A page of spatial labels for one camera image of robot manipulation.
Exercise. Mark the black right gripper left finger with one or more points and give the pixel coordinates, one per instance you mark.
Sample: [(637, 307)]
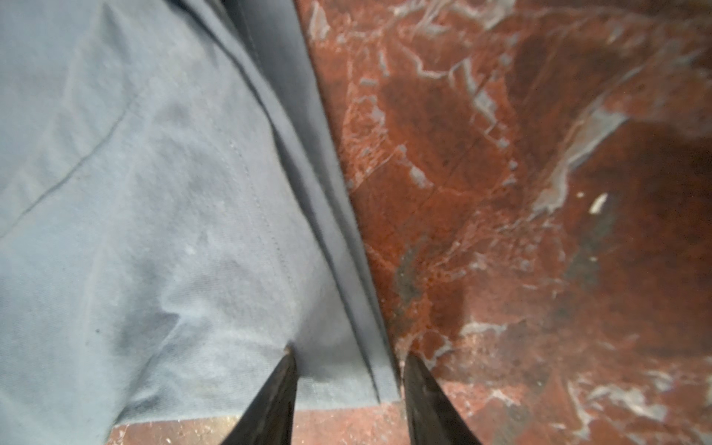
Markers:
[(269, 419)]

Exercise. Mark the grey t-shirt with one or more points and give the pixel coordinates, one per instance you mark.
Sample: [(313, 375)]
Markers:
[(173, 215)]

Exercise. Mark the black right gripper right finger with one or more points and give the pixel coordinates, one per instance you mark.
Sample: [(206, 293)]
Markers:
[(431, 417)]

